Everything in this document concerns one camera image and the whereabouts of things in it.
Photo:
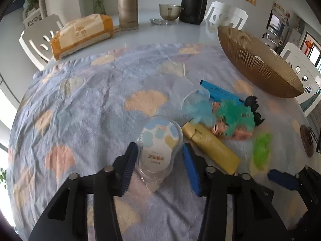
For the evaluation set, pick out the fan-print tablecloth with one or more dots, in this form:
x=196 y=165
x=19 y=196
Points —
x=87 y=105

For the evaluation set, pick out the white chair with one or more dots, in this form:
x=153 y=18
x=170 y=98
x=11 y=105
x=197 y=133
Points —
x=225 y=13
x=301 y=62
x=32 y=42

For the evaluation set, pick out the tall black thermos flask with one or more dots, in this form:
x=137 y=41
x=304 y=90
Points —
x=194 y=0

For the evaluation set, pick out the orange tissue pack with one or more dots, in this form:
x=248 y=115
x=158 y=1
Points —
x=80 y=35

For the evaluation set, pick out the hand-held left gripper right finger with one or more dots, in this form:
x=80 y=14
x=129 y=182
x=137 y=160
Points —
x=191 y=169

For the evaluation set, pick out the small glass ashtray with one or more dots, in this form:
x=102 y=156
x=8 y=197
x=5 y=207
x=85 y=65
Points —
x=160 y=21

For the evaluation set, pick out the blue box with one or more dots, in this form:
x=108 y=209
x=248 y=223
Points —
x=220 y=93

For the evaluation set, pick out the green-haired doll figure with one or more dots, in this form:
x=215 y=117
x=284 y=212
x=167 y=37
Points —
x=235 y=118

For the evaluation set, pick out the gold thermos flask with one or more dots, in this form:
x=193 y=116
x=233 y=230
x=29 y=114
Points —
x=128 y=5

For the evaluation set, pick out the white carved shelf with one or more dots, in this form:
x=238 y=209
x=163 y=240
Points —
x=35 y=7

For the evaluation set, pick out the round wooden stand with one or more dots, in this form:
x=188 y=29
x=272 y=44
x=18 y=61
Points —
x=306 y=140

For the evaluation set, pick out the clear plastic cup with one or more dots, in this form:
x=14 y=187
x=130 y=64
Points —
x=185 y=90

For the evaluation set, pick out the yellow box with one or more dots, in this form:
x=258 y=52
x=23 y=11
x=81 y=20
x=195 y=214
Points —
x=215 y=148

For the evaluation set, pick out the brown ribbed glass bowl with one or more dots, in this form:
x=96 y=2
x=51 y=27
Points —
x=253 y=62

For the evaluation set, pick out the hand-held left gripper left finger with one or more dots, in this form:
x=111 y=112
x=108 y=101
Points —
x=129 y=167

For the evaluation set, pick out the black spiky toy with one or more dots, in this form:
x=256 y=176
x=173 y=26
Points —
x=252 y=103

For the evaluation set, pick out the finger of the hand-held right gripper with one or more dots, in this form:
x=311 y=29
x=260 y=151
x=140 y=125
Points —
x=283 y=180

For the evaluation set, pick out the round clear plastic container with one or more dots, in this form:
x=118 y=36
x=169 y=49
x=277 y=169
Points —
x=159 y=143

